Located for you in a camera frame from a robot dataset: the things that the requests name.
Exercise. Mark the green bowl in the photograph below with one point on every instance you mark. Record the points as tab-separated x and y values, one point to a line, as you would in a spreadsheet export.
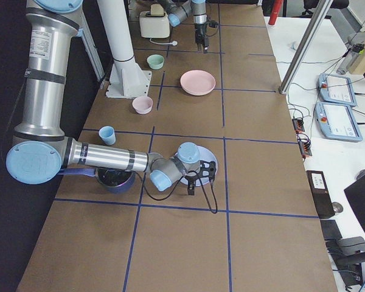
155	61

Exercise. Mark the aluminium frame post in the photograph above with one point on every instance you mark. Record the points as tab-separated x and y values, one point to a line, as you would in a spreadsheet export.
310	32

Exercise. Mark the pink bowl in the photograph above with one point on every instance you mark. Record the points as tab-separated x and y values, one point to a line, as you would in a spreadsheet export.
142	104

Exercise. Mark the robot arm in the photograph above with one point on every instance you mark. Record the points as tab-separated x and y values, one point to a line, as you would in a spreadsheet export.
40	147
197	9

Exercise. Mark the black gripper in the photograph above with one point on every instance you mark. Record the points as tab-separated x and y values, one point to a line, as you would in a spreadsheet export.
199	30
191	180

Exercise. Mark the red cylinder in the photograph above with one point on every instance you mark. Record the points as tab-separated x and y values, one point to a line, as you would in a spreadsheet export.
277	5

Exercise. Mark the pink plate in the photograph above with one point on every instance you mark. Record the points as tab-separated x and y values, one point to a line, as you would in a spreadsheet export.
197	82

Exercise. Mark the black box with label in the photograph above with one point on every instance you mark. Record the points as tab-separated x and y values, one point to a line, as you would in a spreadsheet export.
320	194

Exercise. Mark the near teach pendant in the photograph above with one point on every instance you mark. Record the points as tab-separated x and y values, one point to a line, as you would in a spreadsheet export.
337	122

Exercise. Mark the cream toaster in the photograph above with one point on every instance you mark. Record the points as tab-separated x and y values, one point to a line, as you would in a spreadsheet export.
154	26

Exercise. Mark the blue plate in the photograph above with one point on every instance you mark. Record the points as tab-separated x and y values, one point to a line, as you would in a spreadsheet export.
206	156

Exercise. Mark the teach pendant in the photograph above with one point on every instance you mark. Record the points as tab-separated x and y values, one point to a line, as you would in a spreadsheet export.
337	122
336	89

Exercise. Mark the far teach pendant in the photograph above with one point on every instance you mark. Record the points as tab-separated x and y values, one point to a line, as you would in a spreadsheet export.
336	89

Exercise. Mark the light blue cup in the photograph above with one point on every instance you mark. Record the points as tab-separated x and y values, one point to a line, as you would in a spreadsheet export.
107	135

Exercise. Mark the dark blue saucepan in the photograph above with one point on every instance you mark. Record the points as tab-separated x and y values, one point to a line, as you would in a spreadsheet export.
113	180

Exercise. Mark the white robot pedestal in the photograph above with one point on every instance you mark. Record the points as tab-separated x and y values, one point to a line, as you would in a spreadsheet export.
127	79

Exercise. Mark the slice of bread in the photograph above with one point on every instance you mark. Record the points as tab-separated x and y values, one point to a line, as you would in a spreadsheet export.
156	10

